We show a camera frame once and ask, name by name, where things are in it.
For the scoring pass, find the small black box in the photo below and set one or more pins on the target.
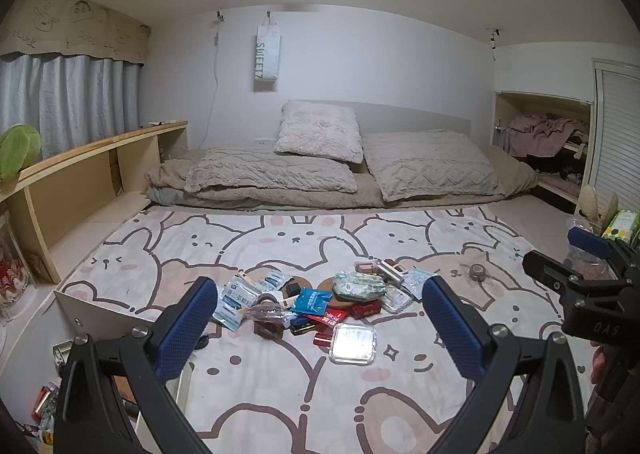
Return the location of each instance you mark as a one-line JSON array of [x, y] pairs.
[[292, 290]]

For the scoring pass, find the dark small box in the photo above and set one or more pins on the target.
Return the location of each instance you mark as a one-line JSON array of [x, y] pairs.
[[300, 326]]

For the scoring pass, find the clear square plastic box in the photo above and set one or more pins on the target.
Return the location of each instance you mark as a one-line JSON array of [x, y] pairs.
[[352, 344]]

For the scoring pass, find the green plush toy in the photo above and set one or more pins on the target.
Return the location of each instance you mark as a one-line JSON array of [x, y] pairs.
[[17, 154]]

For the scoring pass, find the white hanging paper bag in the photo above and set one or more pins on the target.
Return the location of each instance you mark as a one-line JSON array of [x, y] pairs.
[[267, 54]]

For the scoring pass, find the white louvred door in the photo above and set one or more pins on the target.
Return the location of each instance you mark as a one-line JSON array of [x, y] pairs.
[[615, 134]]

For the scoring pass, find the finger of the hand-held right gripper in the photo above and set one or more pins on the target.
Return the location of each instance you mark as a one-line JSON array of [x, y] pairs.
[[587, 240], [550, 270]]

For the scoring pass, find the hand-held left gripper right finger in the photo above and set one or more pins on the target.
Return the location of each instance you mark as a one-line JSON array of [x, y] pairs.
[[450, 329]]

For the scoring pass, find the grey curtain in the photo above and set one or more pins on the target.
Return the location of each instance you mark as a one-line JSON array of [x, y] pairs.
[[75, 99]]

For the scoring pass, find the red white patterned box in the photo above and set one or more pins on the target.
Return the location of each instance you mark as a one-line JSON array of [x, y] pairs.
[[10, 269]]

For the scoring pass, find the red printed packet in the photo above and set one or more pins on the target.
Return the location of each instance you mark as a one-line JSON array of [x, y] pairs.
[[332, 316]]

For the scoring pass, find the blue foil packet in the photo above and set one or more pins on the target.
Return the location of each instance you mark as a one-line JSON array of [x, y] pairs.
[[310, 301]]

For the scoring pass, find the brown bandage roll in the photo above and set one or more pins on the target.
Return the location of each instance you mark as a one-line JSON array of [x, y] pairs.
[[267, 303], [477, 271]]

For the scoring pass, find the red small packet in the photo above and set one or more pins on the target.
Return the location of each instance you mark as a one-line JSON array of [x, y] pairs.
[[45, 399]]

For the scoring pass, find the round cork coaster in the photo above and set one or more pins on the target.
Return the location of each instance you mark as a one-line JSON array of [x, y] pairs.
[[327, 286], [296, 281]]

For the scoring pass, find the green white tissue pack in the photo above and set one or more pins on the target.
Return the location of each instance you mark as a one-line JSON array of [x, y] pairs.
[[622, 226]]

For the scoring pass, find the black round cap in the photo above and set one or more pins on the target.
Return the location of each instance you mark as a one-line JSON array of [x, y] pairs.
[[201, 342]]

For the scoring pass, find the beige printed valance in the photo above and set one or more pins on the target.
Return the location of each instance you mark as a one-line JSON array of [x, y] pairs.
[[75, 29]]

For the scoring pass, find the brown small object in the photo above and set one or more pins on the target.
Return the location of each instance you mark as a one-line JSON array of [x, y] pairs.
[[267, 331]]

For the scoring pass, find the bunny print bedsheet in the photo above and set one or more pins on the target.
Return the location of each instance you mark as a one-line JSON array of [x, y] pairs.
[[300, 394]]

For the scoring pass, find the white matchbox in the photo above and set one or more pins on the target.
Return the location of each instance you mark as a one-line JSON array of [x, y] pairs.
[[392, 270]]

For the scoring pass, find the fluffy beige square pillow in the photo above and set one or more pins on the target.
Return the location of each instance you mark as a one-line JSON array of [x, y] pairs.
[[320, 132]]

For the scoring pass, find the packaged blue face mask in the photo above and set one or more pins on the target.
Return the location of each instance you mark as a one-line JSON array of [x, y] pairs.
[[416, 280]]

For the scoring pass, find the person's right hand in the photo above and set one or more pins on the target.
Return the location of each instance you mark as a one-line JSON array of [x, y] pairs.
[[597, 364]]

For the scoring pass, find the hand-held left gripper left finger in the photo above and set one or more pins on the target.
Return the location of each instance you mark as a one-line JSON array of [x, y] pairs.
[[187, 329]]

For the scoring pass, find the white wall socket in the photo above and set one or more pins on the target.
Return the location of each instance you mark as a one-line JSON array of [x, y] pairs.
[[263, 140]]

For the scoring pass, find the white headboard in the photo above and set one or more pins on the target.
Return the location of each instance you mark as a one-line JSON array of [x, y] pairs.
[[415, 117]]

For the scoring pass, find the wooden shelf unit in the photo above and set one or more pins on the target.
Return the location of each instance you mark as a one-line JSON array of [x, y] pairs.
[[75, 169]]

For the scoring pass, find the white storage box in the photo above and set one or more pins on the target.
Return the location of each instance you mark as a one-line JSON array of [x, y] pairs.
[[180, 389]]

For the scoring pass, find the red rectangular case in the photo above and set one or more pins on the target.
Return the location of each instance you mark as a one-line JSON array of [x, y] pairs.
[[322, 336]]

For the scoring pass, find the pink looped plastic tool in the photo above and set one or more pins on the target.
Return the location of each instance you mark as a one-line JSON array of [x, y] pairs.
[[403, 265]]

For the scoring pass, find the brown fleece blanket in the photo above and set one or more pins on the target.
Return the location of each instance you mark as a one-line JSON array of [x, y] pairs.
[[170, 172]]

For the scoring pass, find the beige plush toy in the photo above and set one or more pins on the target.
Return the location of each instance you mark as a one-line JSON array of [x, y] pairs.
[[595, 204]]

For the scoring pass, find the clear printed packet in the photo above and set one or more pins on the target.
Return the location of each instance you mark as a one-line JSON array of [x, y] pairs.
[[395, 301]]

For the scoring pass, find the beige small box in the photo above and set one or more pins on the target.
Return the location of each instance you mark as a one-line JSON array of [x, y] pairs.
[[248, 279]]

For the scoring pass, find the blue gold brocade pouch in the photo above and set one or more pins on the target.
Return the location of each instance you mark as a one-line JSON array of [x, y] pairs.
[[357, 284]]

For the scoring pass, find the pile of clothes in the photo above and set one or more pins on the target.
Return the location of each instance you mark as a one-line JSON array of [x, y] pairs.
[[545, 132]]

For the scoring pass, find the white blue sachet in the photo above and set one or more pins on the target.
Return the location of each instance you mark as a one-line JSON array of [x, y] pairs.
[[226, 316], [235, 290], [275, 279]]

